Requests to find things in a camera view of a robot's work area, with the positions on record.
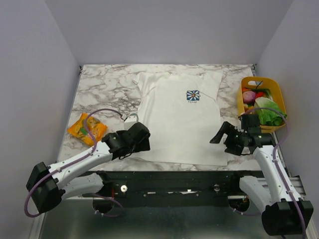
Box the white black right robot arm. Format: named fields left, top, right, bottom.
left=210, top=114, right=314, bottom=238

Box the orange snack bag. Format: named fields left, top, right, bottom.
left=67, top=113, right=108, bottom=146

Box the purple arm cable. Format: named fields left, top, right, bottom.
left=23, top=109, right=128, bottom=219
left=233, top=107, right=307, bottom=236

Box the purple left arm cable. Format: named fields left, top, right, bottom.
left=23, top=109, right=128, bottom=219

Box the white t-shirt with flower print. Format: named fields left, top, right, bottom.
left=134, top=72, right=227, bottom=166

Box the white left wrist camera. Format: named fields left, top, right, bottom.
left=124, top=114, right=139, bottom=130

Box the purple toy onion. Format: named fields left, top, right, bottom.
left=242, top=91, right=256, bottom=104

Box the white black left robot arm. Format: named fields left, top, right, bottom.
left=24, top=122, right=151, bottom=217

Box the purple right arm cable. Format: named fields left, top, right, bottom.
left=233, top=107, right=307, bottom=236

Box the aluminium rail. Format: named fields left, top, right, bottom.
left=257, top=177, right=306, bottom=198

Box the red toy tomato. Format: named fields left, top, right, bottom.
left=256, top=92, right=267, bottom=98

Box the black mounting base plate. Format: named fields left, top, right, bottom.
left=96, top=171, right=245, bottom=208

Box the green toy cabbage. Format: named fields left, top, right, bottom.
left=254, top=97, right=287, bottom=126

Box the yellow plastic basket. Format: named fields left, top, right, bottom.
left=237, top=77, right=287, bottom=133

